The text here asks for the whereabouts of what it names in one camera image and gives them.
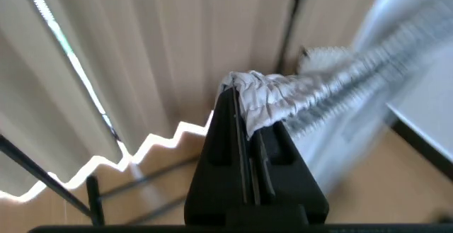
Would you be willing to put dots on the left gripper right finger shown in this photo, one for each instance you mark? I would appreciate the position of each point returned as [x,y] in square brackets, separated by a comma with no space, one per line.
[286,176]

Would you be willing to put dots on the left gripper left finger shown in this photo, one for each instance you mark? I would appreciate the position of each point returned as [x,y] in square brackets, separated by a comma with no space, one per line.
[216,176]

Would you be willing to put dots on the pale grey shorts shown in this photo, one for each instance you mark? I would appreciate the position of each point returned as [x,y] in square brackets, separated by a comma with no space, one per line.
[269,98]

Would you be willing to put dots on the black clothes rack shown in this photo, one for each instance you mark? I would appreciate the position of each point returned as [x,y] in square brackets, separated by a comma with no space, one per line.
[95,204]

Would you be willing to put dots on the white laundry basket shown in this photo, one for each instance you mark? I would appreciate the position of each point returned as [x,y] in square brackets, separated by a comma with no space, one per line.
[325,57]

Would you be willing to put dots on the beige curtain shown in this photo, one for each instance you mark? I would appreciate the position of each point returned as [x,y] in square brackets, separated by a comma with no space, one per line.
[159,49]

